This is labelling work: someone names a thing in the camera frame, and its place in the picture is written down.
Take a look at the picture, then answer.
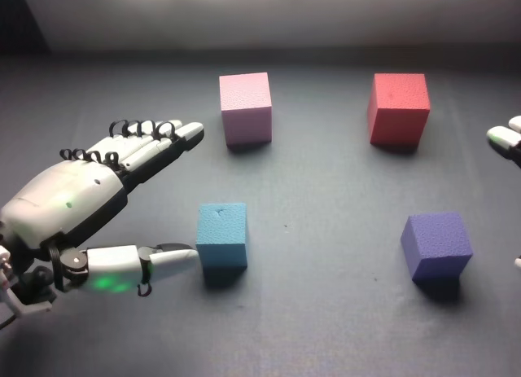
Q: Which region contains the pink foam cube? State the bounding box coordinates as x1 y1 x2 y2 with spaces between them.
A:
218 72 273 147

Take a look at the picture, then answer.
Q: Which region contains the red block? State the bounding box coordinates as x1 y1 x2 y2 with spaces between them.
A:
366 72 431 146

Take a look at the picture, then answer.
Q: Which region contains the purple block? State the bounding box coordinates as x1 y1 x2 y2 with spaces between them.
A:
400 212 474 286

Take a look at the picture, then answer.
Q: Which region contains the small blue foam cube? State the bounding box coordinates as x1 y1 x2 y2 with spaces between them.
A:
195 202 249 277

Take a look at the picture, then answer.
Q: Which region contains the grey table cloth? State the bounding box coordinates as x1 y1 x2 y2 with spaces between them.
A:
0 50 521 377

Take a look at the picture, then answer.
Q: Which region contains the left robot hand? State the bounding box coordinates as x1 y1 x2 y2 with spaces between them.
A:
0 119 206 299

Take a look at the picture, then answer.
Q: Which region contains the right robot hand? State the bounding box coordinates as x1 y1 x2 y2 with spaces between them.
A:
486 115 521 272

